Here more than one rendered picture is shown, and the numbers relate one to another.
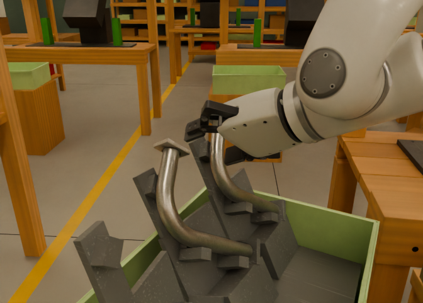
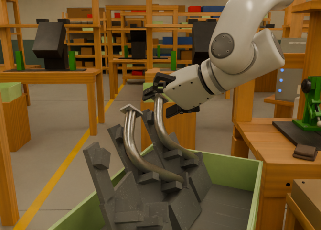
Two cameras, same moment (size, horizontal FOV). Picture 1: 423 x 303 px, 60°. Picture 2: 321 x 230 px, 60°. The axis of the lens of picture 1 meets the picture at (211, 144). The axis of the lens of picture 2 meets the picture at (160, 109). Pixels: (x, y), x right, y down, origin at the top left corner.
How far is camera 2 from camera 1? 0.18 m
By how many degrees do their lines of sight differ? 9
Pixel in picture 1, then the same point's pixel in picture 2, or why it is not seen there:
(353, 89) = (238, 52)
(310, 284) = (221, 203)
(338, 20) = (228, 19)
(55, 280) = not seen: outside the picture
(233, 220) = (169, 163)
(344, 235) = (241, 173)
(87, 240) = (90, 149)
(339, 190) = not seen: hidden behind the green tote
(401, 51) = (261, 37)
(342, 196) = not seen: hidden behind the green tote
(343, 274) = (242, 197)
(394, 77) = (259, 49)
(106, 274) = (100, 173)
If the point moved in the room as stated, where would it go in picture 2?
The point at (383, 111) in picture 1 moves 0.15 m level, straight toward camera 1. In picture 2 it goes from (254, 68) to (249, 79)
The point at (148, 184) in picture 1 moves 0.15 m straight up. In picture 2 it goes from (117, 133) to (115, 78)
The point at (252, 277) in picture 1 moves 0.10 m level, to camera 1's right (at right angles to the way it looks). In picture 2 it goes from (184, 195) to (218, 194)
